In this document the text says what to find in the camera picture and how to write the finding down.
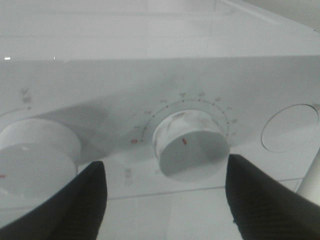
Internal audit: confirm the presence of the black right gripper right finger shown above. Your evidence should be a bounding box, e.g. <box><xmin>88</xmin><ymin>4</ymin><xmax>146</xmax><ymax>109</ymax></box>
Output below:
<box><xmin>225</xmin><ymin>154</ymin><xmax>320</xmax><ymax>240</ymax></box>

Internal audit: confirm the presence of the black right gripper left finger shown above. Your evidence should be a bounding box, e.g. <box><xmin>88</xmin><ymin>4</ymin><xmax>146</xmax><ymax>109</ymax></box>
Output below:
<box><xmin>0</xmin><ymin>161</ymin><xmax>108</xmax><ymax>240</ymax></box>

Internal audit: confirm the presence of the round white door button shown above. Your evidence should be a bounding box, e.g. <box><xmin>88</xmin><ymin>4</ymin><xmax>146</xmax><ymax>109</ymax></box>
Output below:
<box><xmin>260</xmin><ymin>103</ymin><xmax>320</xmax><ymax>153</ymax></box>

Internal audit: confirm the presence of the white microwave knob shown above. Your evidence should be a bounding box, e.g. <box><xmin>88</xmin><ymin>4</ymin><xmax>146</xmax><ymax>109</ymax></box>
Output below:
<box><xmin>0</xmin><ymin>118</ymin><xmax>81</xmax><ymax>199</ymax></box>
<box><xmin>152</xmin><ymin>109</ymin><xmax>230</xmax><ymax>182</ymax></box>

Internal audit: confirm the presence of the white microwave oven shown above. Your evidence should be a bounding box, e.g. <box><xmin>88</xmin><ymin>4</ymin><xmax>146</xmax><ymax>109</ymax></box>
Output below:
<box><xmin>0</xmin><ymin>0</ymin><xmax>320</xmax><ymax>228</ymax></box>

